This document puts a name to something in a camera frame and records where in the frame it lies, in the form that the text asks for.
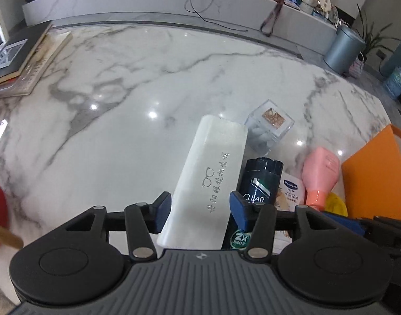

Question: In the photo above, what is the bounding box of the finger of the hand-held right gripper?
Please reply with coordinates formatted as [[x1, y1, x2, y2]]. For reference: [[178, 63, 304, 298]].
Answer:
[[322, 213, 401, 259]]

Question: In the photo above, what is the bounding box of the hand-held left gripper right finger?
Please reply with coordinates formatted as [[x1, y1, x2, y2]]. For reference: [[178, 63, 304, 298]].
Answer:
[[229, 190, 339, 260]]

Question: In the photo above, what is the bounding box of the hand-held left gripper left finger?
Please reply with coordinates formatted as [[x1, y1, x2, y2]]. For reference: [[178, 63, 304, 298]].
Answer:
[[66, 192, 172, 259]]

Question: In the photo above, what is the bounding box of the yellow pouch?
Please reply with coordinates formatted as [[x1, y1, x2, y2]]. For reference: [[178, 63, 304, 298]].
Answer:
[[324, 192, 348, 218]]

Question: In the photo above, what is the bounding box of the dark shampoo bottle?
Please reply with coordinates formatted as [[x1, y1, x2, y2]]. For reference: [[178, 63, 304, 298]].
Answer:
[[222, 157, 284, 250]]

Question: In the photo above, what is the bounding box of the white glasses case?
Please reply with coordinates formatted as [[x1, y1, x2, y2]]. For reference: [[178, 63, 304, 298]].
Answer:
[[156, 115, 249, 250]]

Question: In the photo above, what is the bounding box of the white lotion tube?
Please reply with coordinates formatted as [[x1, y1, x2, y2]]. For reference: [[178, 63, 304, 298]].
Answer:
[[272, 172, 308, 253]]

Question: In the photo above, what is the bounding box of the orange box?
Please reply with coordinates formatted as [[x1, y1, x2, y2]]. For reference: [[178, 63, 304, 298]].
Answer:
[[341, 124, 401, 220]]

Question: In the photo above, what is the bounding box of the pink bottle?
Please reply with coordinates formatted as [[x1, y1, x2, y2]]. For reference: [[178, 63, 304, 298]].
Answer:
[[302, 147, 341, 211]]

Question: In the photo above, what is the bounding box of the clear acrylic box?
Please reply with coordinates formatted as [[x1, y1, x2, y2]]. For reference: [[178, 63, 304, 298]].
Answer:
[[244, 99, 294, 151]]

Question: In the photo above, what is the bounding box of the blue water jug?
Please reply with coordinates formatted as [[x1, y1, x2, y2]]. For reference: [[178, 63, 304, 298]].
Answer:
[[384, 66, 401, 99]]

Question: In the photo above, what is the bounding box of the woven basket bag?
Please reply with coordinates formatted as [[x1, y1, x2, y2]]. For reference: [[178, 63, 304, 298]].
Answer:
[[349, 52, 365, 78]]

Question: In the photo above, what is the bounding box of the grey trash can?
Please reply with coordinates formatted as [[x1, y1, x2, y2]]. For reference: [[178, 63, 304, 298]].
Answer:
[[324, 26, 366, 74]]

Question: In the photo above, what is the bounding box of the long-leaf potted plant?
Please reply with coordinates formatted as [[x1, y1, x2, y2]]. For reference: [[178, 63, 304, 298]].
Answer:
[[356, 3, 401, 60]]

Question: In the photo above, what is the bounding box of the dark hardcover book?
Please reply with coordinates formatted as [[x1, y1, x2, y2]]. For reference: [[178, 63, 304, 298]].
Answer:
[[0, 20, 53, 82]]

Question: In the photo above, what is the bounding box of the marble television bench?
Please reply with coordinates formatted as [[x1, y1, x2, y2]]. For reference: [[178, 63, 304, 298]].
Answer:
[[22, 0, 339, 56]]

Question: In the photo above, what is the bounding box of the black cable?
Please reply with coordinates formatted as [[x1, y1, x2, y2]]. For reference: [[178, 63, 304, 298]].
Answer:
[[184, 0, 250, 33]]

